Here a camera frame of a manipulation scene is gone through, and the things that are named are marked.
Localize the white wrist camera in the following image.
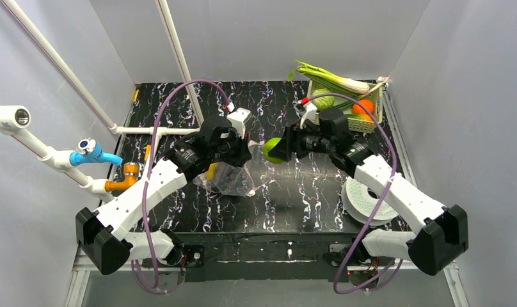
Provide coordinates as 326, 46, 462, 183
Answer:
294, 98, 317, 130
227, 107, 251, 138

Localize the aluminium frame rail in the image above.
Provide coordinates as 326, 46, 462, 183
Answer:
65, 84, 469, 307

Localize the green cabbage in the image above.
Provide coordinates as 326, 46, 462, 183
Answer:
312, 88, 335, 111

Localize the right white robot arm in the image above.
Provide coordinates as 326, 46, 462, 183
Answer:
264, 108, 468, 276

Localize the green white leek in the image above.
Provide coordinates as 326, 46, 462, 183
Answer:
288, 60, 370, 94

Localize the yellow bell pepper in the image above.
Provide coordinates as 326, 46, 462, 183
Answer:
204, 162, 219, 180

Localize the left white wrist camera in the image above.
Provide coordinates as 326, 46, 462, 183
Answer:
227, 107, 251, 138

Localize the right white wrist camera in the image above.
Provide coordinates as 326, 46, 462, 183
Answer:
294, 98, 317, 130

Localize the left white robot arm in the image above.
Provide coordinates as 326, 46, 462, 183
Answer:
76, 109, 251, 275

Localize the white tape roll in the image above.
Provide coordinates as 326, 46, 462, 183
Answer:
342, 177, 399, 226

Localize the orange pipe fitting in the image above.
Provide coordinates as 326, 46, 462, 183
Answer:
104, 162, 141, 194

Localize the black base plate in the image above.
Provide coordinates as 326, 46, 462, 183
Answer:
161, 232, 356, 282

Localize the white pvc pipe frame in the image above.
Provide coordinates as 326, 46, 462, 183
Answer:
0, 1, 189, 201

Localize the blue pipe fitting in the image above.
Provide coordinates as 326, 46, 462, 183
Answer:
69, 138, 122, 166

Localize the orange fruit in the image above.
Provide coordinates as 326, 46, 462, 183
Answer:
351, 99, 375, 114

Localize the clear zip top bag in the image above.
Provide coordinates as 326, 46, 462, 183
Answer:
193, 141, 277, 197

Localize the green apple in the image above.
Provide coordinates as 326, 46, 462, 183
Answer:
263, 137, 285, 165

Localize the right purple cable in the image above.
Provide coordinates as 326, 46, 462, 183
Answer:
301, 92, 404, 295

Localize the orange green mango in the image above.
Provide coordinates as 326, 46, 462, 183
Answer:
346, 113, 373, 122

